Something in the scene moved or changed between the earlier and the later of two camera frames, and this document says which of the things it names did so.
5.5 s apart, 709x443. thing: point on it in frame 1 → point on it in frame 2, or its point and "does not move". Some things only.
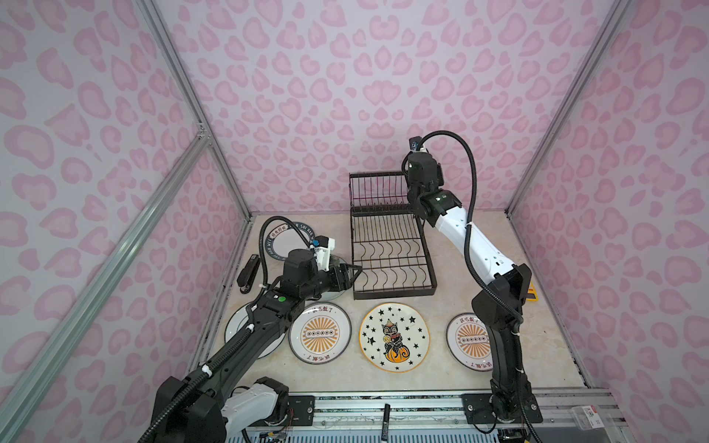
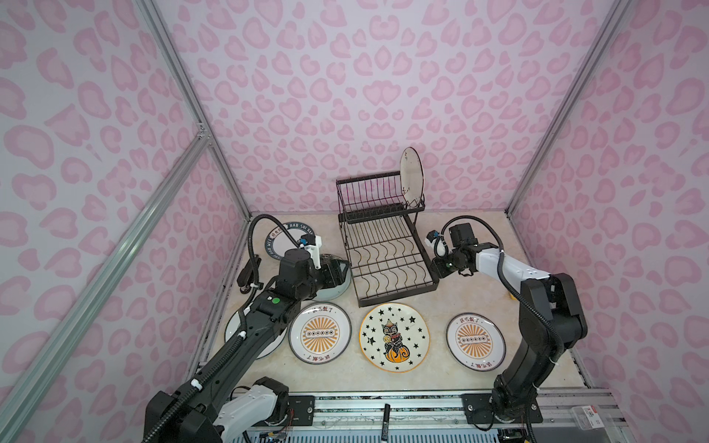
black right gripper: x=410 y=176 → x=440 y=271
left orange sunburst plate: x=321 y=334 does not move
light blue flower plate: x=333 y=261 does not move
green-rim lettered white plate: x=282 y=238 does not move
